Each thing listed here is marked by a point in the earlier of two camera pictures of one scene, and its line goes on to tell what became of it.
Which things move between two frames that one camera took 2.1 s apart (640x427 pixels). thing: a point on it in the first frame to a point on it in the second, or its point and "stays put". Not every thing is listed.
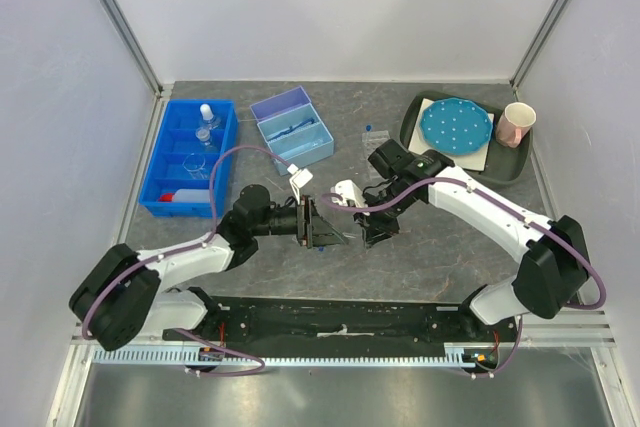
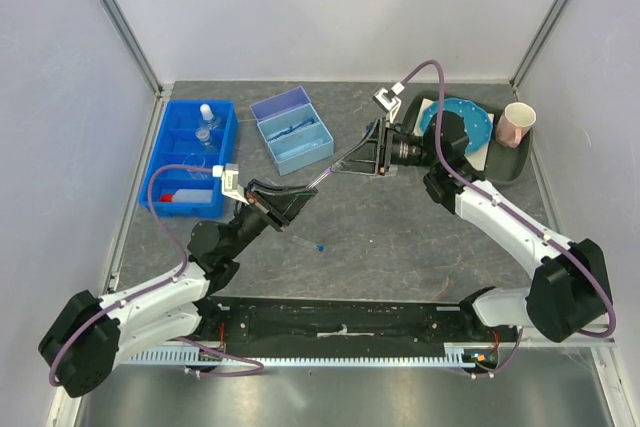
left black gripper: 314,229 to 280,204
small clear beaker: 194,163 stays put
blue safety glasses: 292,129 stays put
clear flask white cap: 208,115 stays put
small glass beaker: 203,134 stays put
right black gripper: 369,220 to 375,152
